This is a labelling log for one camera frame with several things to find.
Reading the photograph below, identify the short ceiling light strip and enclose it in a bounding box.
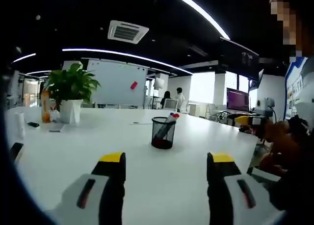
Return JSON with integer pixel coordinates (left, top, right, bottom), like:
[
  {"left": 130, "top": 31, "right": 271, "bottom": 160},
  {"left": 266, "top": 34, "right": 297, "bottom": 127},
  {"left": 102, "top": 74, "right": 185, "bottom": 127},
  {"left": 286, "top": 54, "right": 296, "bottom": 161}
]
[{"left": 11, "top": 52, "right": 37, "bottom": 64}]

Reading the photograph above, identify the long ceiling light strip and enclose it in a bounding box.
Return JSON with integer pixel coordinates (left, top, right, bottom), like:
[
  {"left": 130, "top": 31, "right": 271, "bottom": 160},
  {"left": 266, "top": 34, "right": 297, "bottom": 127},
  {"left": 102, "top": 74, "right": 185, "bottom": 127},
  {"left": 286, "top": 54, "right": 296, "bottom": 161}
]
[{"left": 161, "top": 0, "right": 231, "bottom": 40}]

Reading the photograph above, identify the blue cap whiteboard marker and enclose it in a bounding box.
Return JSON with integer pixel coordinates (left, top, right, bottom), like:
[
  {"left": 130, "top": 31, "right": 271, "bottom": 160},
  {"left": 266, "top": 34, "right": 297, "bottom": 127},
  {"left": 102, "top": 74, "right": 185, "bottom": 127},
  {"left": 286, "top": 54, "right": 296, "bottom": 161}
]
[{"left": 157, "top": 112, "right": 175, "bottom": 141}]

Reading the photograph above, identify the white small box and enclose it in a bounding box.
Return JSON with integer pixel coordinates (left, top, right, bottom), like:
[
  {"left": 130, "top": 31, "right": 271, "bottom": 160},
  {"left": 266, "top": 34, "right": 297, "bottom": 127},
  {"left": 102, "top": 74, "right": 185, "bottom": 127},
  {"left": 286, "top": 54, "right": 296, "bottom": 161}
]
[{"left": 14, "top": 111, "right": 26, "bottom": 139}]

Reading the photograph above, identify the white crumpled packet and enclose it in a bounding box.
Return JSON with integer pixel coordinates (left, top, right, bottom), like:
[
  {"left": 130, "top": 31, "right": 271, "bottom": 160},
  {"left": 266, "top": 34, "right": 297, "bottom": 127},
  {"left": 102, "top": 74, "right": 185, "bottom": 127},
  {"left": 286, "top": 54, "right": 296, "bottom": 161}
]
[{"left": 50, "top": 106, "right": 61, "bottom": 123}]

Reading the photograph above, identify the hanging dark screen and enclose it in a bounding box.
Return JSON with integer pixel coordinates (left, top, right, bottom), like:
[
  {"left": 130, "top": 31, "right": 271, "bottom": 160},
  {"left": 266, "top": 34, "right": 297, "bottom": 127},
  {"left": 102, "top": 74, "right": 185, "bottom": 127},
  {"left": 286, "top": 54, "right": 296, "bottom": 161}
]
[{"left": 248, "top": 69, "right": 265, "bottom": 90}]

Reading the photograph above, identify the black mesh pen holder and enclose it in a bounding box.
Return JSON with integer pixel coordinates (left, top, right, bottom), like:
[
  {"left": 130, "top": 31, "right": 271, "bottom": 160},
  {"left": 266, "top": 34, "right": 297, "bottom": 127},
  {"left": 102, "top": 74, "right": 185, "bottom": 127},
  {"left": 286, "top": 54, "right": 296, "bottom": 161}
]
[{"left": 151, "top": 116, "right": 177, "bottom": 150}]

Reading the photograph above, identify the person's right hand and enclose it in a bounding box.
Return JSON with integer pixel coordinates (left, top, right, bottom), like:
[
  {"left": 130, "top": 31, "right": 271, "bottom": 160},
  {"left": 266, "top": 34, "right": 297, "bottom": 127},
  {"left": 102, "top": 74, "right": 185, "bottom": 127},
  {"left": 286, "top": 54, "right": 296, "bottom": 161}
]
[{"left": 259, "top": 119, "right": 299, "bottom": 172}]

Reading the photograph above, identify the blue framed wall poster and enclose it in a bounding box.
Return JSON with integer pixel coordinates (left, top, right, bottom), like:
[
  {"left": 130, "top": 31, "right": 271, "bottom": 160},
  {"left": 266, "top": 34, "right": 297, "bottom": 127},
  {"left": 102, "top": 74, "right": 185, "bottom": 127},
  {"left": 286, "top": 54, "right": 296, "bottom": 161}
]
[{"left": 284, "top": 57, "right": 309, "bottom": 121}]

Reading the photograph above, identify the white whiteboard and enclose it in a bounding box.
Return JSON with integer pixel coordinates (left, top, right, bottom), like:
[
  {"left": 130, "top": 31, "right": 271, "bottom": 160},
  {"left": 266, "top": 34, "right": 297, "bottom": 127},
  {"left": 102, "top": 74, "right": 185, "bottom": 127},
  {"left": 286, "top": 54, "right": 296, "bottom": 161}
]
[{"left": 86, "top": 59, "right": 148, "bottom": 107}]

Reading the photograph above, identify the purple computer monitor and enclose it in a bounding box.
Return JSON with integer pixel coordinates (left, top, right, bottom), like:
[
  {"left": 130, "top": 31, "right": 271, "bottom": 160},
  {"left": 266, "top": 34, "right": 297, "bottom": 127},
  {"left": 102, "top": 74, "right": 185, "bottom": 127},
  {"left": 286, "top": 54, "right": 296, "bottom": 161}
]
[{"left": 226, "top": 87, "right": 250, "bottom": 112}]

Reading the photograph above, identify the curved ceiling light strip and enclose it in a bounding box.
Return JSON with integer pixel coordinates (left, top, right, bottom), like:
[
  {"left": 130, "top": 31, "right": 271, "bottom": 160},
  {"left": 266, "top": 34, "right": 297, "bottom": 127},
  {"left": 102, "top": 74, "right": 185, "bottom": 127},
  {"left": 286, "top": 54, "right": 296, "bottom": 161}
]
[{"left": 61, "top": 48, "right": 194, "bottom": 75}]

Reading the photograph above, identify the white office chair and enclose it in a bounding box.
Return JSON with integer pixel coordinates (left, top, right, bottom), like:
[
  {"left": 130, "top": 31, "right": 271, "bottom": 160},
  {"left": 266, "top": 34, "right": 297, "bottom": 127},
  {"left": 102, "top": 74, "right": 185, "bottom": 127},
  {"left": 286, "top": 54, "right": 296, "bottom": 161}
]
[{"left": 162, "top": 98, "right": 179, "bottom": 110}]

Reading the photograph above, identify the white plant pot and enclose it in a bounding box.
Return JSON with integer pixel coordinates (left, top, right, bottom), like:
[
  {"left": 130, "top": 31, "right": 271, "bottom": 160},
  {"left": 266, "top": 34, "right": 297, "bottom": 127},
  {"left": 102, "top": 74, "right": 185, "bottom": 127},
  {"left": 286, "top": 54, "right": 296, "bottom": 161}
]
[{"left": 59, "top": 99, "right": 84, "bottom": 124}]

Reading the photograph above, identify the green potted plant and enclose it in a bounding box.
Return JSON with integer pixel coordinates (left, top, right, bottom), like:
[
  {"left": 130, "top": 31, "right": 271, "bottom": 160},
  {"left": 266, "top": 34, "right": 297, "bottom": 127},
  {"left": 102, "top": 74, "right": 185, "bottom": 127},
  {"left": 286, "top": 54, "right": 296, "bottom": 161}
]
[{"left": 46, "top": 63, "right": 102, "bottom": 107}]

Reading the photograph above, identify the orange drink bottle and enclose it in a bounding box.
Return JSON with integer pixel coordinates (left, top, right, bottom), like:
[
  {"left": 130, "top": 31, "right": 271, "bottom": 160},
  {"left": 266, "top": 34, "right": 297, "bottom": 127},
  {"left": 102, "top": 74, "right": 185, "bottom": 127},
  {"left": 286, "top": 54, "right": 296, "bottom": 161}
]
[{"left": 40, "top": 89, "right": 52, "bottom": 123}]

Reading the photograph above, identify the ceiling air conditioner unit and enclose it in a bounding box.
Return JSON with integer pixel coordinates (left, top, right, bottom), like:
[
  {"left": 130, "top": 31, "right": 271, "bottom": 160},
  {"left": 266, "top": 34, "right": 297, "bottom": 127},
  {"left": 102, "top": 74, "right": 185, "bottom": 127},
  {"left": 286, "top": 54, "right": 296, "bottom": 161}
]
[{"left": 107, "top": 20, "right": 150, "bottom": 45}]

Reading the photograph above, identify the red cap whiteboard marker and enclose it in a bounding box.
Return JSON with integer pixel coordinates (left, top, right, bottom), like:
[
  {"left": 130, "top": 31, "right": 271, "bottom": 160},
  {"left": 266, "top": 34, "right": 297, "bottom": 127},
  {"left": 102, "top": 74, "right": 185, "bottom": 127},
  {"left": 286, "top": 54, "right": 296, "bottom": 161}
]
[{"left": 161, "top": 113, "right": 180, "bottom": 140}]

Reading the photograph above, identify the black chair back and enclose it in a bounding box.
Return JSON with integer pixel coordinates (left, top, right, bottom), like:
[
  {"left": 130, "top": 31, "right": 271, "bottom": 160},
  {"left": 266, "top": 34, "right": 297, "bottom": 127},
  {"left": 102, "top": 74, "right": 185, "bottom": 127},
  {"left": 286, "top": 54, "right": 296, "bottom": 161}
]
[{"left": 9, "top": 142, "right": 25, "bottom": 163}]

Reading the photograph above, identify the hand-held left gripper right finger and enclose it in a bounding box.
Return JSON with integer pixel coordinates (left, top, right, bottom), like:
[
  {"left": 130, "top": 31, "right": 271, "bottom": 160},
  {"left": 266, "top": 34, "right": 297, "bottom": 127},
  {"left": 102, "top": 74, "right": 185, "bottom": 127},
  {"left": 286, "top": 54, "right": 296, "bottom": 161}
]
[{"left": 207, "top": 151, "right": 287, "bottom": 225}]

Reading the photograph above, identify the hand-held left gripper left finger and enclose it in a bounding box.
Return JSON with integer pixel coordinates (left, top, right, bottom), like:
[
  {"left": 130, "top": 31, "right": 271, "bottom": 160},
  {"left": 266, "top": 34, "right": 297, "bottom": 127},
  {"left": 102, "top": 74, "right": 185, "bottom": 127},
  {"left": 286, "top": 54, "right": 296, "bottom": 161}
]
[{"left": 45, "top": 151, "right": 127, "bottom": 225}]

